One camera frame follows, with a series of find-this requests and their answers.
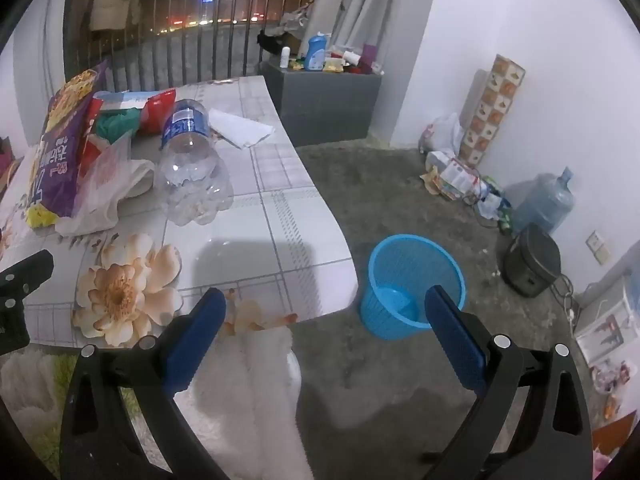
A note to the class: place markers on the pile of small packets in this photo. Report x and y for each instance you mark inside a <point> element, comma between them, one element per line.
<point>345,62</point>

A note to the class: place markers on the white printed box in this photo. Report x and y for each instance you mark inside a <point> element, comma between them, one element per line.
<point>605,325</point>

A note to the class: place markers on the small white bottle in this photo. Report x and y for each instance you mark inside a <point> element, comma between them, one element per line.
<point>286,57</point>

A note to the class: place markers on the black rice cooker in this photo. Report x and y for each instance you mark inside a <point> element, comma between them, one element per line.
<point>532,260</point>

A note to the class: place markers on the blue plastic wastebasket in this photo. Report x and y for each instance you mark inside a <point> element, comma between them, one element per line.
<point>400,270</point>

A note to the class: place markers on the large blue water jug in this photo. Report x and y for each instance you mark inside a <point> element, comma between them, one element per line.
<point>542,205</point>

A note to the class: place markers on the white plastic bag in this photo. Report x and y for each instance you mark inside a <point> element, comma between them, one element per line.
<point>105,180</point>

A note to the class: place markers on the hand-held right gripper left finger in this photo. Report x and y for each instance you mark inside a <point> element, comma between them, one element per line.
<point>195,345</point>

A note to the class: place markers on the blue detergent bottle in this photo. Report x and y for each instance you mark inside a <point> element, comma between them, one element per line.
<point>316,55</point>

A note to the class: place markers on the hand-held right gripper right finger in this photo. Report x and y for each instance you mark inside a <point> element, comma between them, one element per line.
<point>455,340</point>

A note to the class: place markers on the metal balcony railing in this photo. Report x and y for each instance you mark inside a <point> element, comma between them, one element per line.
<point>225,35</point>

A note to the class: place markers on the dark cloth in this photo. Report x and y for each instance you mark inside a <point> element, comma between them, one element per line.
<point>275,42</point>

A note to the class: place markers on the wall socket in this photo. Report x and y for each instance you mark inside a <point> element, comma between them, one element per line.
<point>598,247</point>

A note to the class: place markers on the red plastic bag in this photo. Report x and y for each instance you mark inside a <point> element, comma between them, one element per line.
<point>157,110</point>

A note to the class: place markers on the translucent plastic bag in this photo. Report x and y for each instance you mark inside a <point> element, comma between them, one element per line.
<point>445,132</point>

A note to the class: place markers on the grey cabinet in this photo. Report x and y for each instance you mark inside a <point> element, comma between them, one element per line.
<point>325,105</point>

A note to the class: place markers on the pile of printed packaging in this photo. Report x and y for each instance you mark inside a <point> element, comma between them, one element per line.
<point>455,175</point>

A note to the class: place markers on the floral tablecloth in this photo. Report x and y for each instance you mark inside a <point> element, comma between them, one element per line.
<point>280,210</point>

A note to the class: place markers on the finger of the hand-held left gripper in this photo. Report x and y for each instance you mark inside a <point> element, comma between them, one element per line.
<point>20,275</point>

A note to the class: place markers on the white bottle blue cap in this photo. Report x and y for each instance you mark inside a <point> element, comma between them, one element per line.
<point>240,130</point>

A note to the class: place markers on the purple snack bag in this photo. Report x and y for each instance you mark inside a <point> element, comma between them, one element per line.
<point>60,160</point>

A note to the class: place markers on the green plastic bag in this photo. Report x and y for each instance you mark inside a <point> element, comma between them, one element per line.
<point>117,122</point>

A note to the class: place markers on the grey curtain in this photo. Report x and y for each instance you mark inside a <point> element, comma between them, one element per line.
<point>370,0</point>

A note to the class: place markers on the clear plastic bottle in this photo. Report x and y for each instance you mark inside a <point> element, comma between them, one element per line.
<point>192,165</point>

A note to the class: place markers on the tall patterned box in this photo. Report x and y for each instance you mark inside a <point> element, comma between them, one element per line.
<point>492,110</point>

